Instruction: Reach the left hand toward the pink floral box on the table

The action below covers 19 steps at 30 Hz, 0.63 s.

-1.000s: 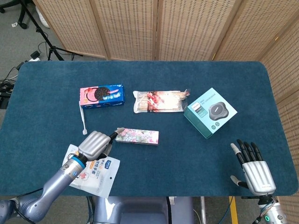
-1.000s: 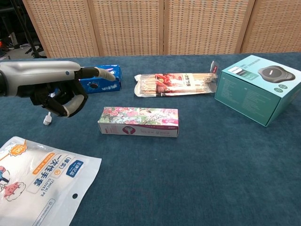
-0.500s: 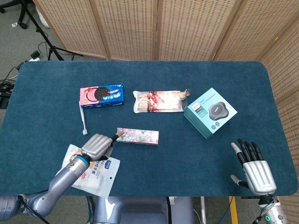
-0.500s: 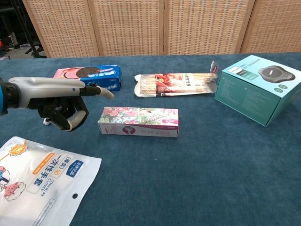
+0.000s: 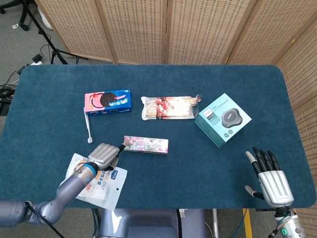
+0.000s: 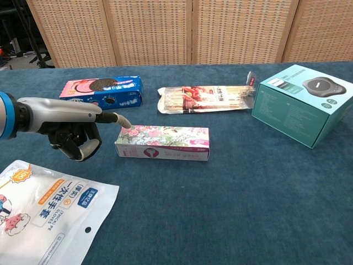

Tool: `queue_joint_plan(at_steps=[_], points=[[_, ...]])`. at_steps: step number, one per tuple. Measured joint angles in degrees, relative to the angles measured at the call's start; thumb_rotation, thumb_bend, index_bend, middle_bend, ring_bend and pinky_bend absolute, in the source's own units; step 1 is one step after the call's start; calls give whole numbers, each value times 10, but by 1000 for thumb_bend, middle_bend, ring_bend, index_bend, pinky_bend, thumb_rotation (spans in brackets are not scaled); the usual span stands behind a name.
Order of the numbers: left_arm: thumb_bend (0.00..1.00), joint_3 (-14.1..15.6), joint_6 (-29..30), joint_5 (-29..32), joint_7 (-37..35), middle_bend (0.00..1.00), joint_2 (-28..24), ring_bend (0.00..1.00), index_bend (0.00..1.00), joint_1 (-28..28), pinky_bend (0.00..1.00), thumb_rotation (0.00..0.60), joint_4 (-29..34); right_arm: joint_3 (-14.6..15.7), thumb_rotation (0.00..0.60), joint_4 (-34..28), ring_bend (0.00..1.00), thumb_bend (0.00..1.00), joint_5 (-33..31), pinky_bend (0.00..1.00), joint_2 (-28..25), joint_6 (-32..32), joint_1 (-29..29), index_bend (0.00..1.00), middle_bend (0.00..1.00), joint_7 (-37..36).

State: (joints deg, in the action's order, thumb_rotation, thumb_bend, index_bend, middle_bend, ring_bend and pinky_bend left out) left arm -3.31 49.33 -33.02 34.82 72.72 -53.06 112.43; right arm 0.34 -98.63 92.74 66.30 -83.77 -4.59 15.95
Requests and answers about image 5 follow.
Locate black tripod stand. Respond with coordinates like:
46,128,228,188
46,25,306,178
23,0,89,65

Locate white disposable gloves pouch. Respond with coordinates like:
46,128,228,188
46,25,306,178
59,153,128,211

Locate woven bamboo folding screen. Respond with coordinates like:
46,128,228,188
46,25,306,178
34,0,317,238

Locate blue pink cookie box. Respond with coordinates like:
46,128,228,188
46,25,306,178
84,88,134,117

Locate blue table mat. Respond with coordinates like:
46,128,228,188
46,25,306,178
0,64,317,209

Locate white toothbrush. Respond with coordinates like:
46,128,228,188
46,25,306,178
85,113,94,144

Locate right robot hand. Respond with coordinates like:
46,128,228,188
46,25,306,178
244,147,295,207

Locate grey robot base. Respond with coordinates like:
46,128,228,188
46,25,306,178
98,208,207,238

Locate black floor cables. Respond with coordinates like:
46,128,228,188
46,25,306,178
0,65,27,117

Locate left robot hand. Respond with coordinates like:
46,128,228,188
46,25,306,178
86,138,130,171

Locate floral pattern small box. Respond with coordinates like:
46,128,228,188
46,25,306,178
123,135,169,155

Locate clear pack of biscuit sticks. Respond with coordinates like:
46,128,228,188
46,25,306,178
141,94,203,121

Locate black office chair base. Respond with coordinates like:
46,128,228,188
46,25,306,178
0,0,38,32

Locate teal white speaker box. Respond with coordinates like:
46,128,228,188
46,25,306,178
194,93,253,148

